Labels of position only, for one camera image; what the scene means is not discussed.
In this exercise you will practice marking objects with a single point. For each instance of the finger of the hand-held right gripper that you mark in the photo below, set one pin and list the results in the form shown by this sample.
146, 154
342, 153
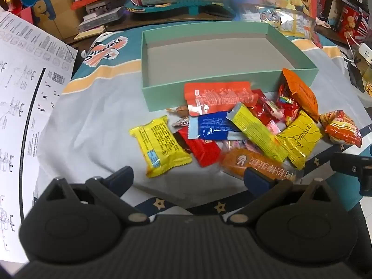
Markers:
348, 165

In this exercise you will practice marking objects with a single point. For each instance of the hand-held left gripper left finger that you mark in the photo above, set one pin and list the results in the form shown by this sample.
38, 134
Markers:
120, 178

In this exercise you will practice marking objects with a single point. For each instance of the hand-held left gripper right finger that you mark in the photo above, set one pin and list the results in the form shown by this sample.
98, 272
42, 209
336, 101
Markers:
257, 181

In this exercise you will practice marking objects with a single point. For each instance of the clear orange cake packet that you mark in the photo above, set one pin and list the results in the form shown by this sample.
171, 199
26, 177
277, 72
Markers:
241, 162

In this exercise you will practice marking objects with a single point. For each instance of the puffed orange-red snack bag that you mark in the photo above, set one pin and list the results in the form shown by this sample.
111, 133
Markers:
341, 128

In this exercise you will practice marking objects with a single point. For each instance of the long yellow snack packet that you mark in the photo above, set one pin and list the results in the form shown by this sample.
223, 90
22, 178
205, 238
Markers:
255, 135

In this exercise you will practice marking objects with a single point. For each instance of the yellow packet with blue label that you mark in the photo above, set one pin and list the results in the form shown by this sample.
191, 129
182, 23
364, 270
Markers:
159, 146

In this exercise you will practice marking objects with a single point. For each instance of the yellow wavy-line snack packet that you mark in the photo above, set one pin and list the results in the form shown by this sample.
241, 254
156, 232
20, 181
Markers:
300, 139

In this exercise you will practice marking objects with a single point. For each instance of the small red snack packet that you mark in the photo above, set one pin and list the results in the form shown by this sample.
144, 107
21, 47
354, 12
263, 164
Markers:
205, 151

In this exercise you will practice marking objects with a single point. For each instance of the blue snack packet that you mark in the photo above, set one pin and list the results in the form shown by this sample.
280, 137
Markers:
212, 126

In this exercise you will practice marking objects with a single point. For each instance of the red foil snack packet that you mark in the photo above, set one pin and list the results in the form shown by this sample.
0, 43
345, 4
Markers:
261, 109

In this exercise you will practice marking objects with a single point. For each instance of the plain orange snack packet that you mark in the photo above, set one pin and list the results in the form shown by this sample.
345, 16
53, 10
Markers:
302, 93

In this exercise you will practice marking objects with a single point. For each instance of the long red-orange snack packet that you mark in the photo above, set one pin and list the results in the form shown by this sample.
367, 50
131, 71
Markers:
218, 97

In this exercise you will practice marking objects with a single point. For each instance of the mint green cardboard box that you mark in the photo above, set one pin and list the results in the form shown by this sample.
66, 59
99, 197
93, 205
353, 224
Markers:
203, 55

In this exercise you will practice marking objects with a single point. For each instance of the printed blanket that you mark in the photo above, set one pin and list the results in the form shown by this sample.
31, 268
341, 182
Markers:
96, 116

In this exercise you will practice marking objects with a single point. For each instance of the red-brown wrapped candy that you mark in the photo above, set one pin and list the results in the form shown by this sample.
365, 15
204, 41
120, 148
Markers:
181, 121

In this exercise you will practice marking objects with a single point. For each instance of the yellow clear container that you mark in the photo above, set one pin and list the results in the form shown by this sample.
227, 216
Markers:
367, 81

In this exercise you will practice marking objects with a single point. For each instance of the black smartphone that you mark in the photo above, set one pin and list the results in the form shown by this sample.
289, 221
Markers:
356, 77

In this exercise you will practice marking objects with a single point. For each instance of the brown wrapped candy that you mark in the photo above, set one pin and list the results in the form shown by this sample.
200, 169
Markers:
180, 112

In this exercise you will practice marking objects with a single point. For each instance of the white power strip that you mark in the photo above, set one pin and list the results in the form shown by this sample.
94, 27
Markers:
366, 53

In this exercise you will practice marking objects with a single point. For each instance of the white instruction sheet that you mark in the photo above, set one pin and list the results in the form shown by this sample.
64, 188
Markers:
29, 93

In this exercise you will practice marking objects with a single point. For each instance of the pink cloth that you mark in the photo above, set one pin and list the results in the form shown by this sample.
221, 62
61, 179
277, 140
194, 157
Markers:
323, 22

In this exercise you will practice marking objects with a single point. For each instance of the red flag-print biscuit box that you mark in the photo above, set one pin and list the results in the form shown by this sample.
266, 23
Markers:
353, 20

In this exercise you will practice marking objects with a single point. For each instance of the beige wooden board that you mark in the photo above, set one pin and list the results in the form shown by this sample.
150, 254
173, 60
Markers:
87, 35

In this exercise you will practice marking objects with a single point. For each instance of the grey plastic case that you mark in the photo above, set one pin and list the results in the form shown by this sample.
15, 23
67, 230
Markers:
98, 23

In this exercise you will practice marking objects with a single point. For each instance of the black lettered block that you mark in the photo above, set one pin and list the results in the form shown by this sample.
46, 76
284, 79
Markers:
98, 11

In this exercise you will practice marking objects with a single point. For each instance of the cardboard box with bear print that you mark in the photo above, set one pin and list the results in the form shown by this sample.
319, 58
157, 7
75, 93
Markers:
58, 20

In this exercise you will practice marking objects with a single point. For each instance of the large cartoon snack bag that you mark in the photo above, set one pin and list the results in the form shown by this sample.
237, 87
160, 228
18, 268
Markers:
299, 0

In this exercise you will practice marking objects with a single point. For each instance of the teal plastic toy bridge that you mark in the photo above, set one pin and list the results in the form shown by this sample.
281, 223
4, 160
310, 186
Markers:
189, 7

